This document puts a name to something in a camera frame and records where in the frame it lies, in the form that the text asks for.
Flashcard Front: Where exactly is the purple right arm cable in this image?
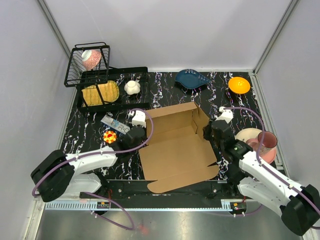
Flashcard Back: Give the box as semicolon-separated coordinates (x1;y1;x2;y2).
199;106;320;230

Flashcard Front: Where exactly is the brown cardboard box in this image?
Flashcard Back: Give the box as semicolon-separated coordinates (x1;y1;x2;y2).
138;102;219;194

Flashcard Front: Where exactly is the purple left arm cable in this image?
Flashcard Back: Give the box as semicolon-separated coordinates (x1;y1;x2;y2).
32;107;155;230

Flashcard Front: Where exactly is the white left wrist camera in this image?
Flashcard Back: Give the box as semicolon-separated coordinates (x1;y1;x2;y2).
129;110;146;128

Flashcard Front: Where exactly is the dark red cup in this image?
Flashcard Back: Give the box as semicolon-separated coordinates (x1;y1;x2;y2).
257;131;278;154

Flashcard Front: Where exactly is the white floral plate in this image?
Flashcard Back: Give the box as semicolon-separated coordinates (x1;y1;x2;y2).
235;128;262;142

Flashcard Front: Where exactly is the woven bamboo tray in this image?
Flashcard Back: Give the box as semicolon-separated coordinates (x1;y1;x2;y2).
81;80;120;107

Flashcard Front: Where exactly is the white flower-shaped cup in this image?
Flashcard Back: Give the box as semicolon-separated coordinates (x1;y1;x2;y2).
124;80;141;95

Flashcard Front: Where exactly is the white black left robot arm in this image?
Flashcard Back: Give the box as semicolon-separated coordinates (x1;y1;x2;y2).
30;126;146;203

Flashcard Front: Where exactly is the black wire dish rack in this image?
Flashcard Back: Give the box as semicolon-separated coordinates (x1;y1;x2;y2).
64;42;150;113

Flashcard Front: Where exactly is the pink patterned ceramic bowl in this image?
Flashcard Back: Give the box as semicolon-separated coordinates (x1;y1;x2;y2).
81;49;102;71

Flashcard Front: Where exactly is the orange flower toy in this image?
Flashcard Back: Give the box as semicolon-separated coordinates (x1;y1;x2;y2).
103;130;117;144

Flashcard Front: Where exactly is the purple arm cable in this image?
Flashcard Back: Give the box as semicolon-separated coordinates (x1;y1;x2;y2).
32;107;155;230
199;106;320;230

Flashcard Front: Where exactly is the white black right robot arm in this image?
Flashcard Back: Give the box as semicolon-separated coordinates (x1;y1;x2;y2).
203;120;320;236

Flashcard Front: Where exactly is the blue white small carton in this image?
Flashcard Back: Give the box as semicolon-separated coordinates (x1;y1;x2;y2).
115;123;131;135

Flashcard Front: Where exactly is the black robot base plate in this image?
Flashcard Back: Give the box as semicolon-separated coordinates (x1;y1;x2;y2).
95;179;249;208

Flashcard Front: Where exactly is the orange round bowl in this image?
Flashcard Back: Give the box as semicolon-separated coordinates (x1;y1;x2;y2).
228;76;251;95

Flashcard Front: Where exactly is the silver blue toothpaste tube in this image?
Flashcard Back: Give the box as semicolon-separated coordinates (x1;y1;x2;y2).
101;115;119;129

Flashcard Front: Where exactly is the dark blue leaf dish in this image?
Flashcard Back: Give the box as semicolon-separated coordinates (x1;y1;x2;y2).
175;69;211;90

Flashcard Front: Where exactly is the aluminium front rail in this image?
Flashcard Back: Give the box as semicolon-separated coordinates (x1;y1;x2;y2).
33;181;307;212

